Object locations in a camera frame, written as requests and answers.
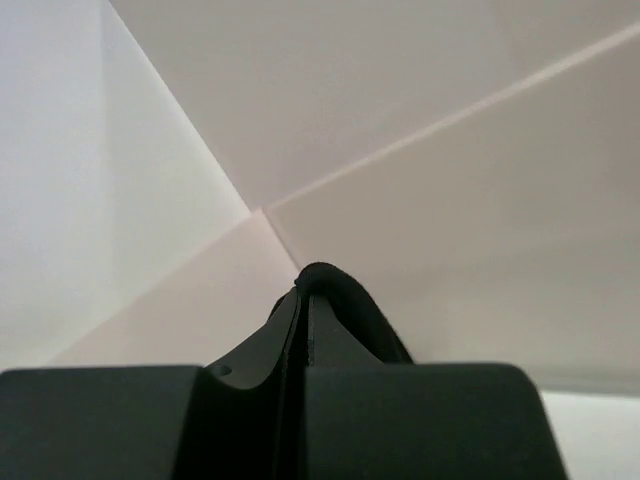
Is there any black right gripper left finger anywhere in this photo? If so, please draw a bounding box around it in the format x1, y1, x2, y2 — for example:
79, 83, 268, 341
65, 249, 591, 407
1, 294, 303, 479

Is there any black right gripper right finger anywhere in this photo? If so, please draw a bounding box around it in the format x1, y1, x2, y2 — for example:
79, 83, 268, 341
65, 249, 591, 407
304, 296, 567, 479

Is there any black tank top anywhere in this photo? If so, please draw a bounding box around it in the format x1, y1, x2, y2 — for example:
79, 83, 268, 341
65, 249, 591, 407
278, 262, 414, 375

